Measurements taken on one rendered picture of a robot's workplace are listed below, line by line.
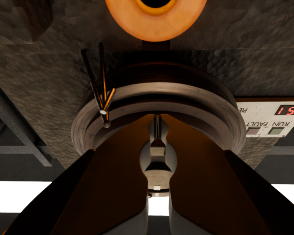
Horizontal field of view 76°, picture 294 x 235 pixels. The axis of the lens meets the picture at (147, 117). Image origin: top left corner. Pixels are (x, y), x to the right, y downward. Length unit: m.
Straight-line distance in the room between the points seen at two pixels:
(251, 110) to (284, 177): 8.37
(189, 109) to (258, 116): 0.36
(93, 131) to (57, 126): 0.34
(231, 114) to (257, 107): 0.23
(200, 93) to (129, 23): 0.19
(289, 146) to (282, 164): 3.09
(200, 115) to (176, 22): 0.19
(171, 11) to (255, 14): 0.18
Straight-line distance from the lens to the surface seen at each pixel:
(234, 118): 0.48
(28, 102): 0.74
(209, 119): 0.43
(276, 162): 9.24
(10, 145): 6.66
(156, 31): 0.34
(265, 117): 0.73
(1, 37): 0.40
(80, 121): 0.48
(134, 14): 0.34
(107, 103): 0.31
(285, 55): 0.61
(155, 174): 0.47
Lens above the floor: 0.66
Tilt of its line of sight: 48 degrees up
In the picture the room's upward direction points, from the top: 176 degrees clockwise
